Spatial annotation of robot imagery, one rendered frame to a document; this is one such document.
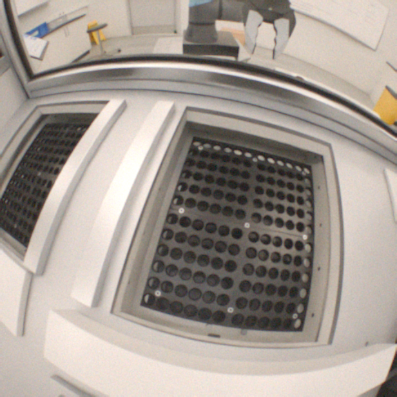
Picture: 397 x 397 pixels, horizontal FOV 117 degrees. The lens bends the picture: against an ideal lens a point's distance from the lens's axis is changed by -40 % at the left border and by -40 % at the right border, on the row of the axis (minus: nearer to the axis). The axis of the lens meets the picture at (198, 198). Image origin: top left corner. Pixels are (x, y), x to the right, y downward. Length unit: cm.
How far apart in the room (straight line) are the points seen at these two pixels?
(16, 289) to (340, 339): 32
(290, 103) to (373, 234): 20
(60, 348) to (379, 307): 30
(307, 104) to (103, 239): 27
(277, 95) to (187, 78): 12
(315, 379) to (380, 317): 13
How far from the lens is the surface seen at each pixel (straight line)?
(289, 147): 39
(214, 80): 27
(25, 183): 37
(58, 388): 23
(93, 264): 17
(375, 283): 25
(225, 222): 22
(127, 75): 31
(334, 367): 18
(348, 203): 25
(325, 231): 28
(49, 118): 50
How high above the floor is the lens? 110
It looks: 63 degrees down
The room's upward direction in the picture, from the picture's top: 3 degrees clockwise
